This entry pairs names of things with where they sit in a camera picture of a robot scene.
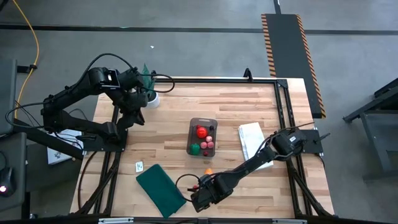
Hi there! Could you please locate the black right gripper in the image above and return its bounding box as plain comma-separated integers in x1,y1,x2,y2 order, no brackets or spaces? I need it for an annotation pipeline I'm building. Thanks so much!
190,175,234,213

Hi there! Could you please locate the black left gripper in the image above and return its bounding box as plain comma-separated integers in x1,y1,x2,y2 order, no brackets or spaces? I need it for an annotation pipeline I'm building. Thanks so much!
113,91,149,126

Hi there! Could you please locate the translucent grey tupperware container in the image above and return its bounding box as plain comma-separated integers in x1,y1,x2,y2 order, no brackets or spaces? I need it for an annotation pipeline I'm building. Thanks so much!
186,117,218,157

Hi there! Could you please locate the snake plant in white pot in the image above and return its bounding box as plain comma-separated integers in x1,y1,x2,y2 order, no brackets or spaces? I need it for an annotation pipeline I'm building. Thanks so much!
141,63,160,110

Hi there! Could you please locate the dark green folded cloth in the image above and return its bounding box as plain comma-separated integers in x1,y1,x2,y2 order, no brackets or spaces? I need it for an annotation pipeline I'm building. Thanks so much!
135,164,188,219

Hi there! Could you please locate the white folded towel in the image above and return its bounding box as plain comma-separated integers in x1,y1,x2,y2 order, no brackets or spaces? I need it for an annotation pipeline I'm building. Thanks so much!
238,121,275,171

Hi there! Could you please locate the white printed cardboard box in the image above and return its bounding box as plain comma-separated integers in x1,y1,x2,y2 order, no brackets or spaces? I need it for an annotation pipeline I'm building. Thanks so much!
46,129,85,165

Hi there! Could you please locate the black desk beam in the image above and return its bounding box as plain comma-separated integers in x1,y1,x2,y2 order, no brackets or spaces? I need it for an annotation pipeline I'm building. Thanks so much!
12,118,85,161

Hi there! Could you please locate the grey desk top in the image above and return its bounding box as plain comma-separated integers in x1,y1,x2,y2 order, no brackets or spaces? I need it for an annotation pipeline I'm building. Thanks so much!
0,58,28,215

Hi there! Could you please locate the black computer mouse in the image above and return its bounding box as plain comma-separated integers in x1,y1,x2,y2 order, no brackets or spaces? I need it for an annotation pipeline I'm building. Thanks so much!
0,167,16,197

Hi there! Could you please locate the black hazard-striped floor mat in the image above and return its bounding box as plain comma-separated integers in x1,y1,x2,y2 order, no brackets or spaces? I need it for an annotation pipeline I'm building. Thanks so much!
261,13,326,119

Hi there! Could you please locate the black metal stand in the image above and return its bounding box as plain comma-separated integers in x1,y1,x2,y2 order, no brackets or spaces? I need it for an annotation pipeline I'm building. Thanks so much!
341,77,398,181

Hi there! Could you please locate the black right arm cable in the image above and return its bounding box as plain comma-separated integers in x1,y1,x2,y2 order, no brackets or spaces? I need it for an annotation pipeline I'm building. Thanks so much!
175,173,203,203

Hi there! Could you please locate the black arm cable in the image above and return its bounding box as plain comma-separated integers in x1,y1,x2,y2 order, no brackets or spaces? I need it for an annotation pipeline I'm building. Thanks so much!
175,173,203,203
81,52,176,94

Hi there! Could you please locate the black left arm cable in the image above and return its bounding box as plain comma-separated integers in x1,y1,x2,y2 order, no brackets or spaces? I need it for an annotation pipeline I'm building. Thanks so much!
81,52,176,94

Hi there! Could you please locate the silver aluminium bracket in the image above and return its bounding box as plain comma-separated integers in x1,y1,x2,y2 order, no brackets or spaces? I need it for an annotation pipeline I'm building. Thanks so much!
272,218,308,224
98,217,134,224

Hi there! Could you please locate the black aluminium table frame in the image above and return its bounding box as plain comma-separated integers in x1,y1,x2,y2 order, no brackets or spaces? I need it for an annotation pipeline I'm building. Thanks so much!
70,76,335,218

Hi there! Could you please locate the yellow cable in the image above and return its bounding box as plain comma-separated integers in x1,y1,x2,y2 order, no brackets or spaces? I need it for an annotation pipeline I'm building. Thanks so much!
11,0,40,119

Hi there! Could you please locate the black cable clamp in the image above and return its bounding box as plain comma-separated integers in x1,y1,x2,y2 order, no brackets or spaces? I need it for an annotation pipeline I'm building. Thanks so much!
17,64,38,74

